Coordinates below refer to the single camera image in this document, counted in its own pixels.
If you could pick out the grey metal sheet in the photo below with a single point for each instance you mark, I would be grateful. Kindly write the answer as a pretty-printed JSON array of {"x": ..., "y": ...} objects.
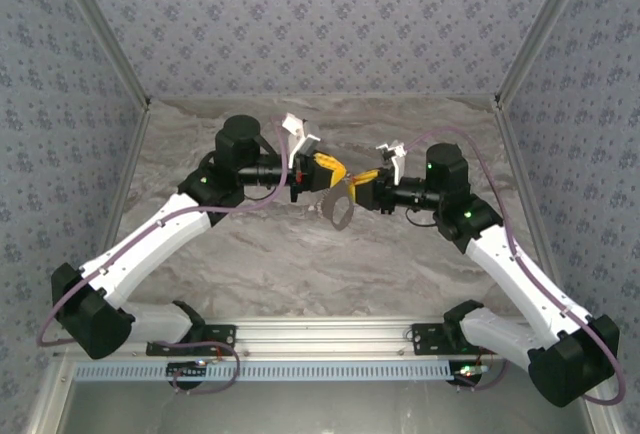
[{"x": 325, "y": 409}]

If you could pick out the aluminium back rail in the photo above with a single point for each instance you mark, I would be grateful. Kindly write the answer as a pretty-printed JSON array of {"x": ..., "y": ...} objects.
[{"x": 325, "y": 98}]

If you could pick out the small black circuit board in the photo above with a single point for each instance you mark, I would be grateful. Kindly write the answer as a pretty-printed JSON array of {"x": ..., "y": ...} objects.
[
  {"x": 467, "y": 371},
  {"x": 185, "y": 370}
]

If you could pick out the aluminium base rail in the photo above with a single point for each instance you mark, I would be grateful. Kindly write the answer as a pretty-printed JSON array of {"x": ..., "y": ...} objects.
[{"x": 325, "y": 336}]

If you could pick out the aluminium corner post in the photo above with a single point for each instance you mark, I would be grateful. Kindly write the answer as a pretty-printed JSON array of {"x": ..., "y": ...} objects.
[
  {"x": 102, "y": 29},
  {"x": 542, "y": 29}
]

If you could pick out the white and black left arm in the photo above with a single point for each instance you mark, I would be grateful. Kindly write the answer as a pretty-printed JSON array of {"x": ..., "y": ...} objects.
[{"x": 150, "y": 239}]

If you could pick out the aluminium side rail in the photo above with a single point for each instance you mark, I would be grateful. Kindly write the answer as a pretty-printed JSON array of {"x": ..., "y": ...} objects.
[
  {"x": 124, "y": 179},
  {"x": 522, "y": 179}
]

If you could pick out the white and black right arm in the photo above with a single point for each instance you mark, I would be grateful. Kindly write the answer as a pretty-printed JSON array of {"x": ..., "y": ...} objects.
[{"x": 500, "y": 336}]

